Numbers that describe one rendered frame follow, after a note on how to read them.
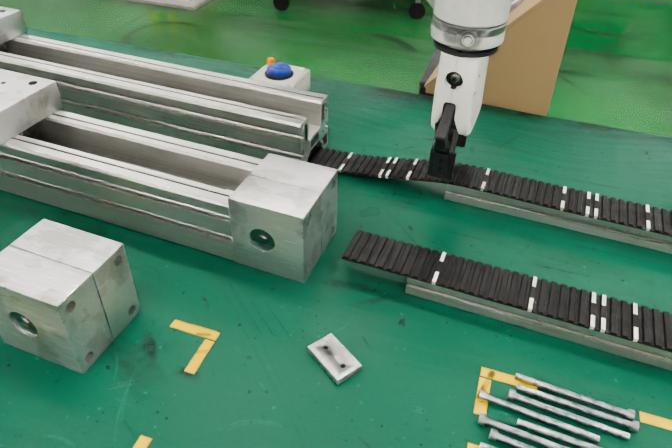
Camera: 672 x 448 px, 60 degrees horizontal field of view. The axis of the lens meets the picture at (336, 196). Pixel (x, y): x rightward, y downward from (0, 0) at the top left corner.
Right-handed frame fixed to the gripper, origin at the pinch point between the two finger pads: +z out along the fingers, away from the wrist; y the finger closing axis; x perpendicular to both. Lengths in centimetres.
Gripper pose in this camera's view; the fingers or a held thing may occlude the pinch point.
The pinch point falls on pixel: (448, 152)
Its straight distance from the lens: 79.1
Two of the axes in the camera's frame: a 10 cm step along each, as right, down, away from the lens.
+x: -9.3, -2.3, 2.8
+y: 3.7, -5.5, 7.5
